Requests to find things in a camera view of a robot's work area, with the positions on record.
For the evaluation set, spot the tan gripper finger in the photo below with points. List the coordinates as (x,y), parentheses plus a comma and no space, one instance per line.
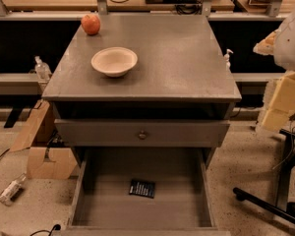
(279,102)
(265,47)

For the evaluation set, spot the dark blue rxbar wrapper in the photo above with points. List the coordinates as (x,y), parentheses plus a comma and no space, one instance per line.
(142,188)

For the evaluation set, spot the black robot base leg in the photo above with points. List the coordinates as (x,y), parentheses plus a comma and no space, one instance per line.
(282,208)

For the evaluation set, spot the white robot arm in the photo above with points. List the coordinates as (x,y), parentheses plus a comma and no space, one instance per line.
(284,48)

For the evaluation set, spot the grey drawer cabinet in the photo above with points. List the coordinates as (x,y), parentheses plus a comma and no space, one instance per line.
(180,92)

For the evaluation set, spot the open middle drawer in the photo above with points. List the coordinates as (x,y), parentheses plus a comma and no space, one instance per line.
(102,205)

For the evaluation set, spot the round metal drawer knob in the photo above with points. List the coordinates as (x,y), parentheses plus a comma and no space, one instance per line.
(142,135)

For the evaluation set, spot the white pump dispenser bottle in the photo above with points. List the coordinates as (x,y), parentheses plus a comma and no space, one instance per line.
(227,55)

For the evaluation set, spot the white paper bowl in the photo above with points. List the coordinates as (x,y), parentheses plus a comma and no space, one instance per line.
(114,61)

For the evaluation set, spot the red apple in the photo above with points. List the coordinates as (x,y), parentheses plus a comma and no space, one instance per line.
(90,24)

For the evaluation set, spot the clear plastic bottle on shelf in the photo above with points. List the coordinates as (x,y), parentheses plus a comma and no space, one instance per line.
(42,69)

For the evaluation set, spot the brown cardboard box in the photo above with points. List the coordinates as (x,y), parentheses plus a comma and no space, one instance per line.
(44,160)

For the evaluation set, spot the plastic bottle on floor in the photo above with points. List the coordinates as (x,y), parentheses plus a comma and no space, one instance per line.
(12,189)

